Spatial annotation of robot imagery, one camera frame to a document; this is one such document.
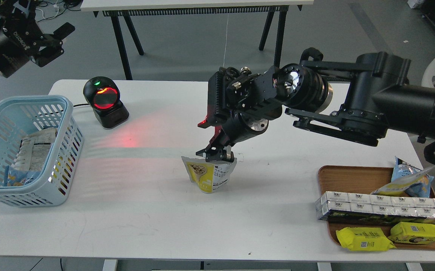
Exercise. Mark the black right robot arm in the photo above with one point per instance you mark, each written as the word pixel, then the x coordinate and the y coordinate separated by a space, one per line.
pixel 356 102

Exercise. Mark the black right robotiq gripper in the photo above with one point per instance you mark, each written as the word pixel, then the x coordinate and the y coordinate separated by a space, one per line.
pixel 237 128

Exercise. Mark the black barcode scanner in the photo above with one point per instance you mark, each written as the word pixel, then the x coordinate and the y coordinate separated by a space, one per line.
pixel 103 96

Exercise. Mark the yellow snack pack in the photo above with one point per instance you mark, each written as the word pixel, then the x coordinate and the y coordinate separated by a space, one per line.
pixel 364 239
pixel 413 233

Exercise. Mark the blue snack bag in basket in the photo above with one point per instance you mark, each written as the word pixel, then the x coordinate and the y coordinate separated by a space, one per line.
pixel 16 178

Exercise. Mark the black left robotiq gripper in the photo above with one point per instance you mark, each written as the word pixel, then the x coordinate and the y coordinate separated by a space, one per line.
pixel 21 39

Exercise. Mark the brown wooden tray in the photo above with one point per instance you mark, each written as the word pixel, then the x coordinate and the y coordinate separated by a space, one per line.
pixel 358 179

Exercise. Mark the light blue plastic basket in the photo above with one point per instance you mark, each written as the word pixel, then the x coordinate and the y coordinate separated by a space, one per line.
pixel 24 115

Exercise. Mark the white snack bag in basket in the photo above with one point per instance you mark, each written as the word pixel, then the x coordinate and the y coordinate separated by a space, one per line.
pixel 34 149

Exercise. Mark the yellow silver snack pouch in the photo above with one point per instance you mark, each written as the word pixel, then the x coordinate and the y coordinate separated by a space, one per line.
pixel 398 187

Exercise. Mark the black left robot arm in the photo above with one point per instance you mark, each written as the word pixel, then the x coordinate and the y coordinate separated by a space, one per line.
pixel 21 39

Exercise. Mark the long silver boxed snack pack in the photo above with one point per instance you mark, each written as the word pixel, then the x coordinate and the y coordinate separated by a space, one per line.
pixel 379 210

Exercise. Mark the yellow snack pack right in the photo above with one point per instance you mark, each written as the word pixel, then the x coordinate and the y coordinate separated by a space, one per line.
pixel 413 233

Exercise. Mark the background table with black legs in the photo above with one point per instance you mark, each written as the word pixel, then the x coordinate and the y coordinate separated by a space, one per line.
pixel 114 9

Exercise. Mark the yellow white nut snack pouch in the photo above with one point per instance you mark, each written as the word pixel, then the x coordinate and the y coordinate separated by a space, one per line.
pixel 209 176

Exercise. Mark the yellow snack pack left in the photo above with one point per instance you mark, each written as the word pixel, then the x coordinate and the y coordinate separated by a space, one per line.
pixel 364 239

